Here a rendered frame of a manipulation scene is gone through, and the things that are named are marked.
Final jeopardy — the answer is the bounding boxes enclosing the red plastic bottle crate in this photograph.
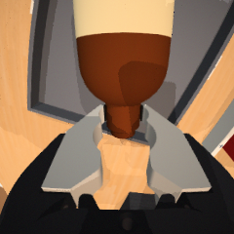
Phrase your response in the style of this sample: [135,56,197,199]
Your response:
[222,135,234,162]

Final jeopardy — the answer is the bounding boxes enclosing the brown glass bottle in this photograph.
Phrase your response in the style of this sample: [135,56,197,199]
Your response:
[73,0,175,139]

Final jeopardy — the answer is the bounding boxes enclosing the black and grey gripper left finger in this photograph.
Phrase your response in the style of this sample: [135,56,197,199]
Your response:
[0,104,106,234]

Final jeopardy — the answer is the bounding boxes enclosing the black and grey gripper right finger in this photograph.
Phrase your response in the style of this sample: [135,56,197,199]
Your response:
[140,104,234,232]

